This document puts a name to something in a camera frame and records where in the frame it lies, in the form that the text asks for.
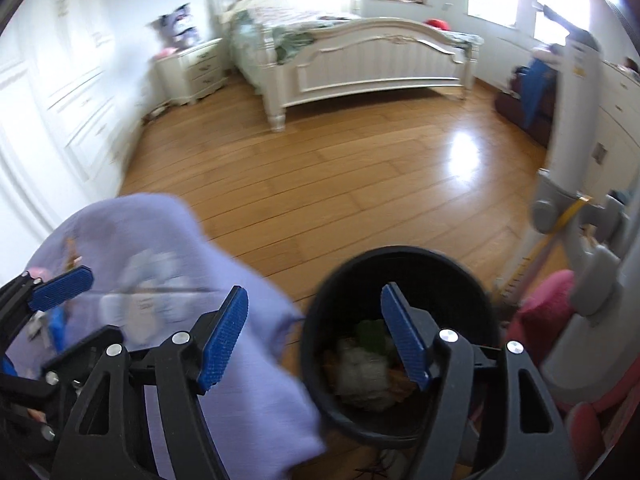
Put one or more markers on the small pink item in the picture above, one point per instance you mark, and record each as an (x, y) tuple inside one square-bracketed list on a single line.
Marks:
[(165, 52)]

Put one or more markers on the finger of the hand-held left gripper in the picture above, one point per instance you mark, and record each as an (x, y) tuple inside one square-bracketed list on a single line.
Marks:
[(80, 355), (60, 287)]

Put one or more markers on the white bed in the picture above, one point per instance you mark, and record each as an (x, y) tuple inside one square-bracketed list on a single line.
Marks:
[(380, 65)]

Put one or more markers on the white plastic bag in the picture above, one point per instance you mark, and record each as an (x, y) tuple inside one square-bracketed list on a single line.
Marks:
[(360, 370)]

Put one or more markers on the black trash bin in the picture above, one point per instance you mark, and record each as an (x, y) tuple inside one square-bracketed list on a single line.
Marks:
[(425, 270)]

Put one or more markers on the pink plush toy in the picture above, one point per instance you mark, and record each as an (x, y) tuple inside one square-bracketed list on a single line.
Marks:
[(545, 305)]

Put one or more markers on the purple floral tablecloth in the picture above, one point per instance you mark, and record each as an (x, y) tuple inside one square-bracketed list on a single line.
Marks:
[(165, 230)]

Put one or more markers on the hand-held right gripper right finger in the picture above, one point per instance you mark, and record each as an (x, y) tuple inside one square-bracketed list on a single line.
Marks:
[(405, 340)]

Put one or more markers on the green packet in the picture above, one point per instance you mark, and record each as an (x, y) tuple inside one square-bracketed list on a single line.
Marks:
[(372, 335)]

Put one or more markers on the white dresser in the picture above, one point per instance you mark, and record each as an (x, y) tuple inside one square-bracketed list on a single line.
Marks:
[(620, 125)]

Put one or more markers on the grey white stand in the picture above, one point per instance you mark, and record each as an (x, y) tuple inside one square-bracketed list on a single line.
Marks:
[(575, 110)]

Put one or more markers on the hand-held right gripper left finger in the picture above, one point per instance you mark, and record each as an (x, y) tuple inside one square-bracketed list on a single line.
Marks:
[(222, 340)]

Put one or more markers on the purple plush toy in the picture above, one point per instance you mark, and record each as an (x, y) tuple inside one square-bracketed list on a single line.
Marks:
[(177, 25)]

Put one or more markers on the white wardrobe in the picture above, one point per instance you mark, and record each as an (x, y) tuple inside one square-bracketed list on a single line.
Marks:
[(65, 100)]

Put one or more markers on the white nightstand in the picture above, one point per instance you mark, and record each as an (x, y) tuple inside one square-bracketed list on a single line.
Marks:
[(192, 70)]

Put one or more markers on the red cushion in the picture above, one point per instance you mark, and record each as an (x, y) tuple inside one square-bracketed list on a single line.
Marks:
[(437, 23)]

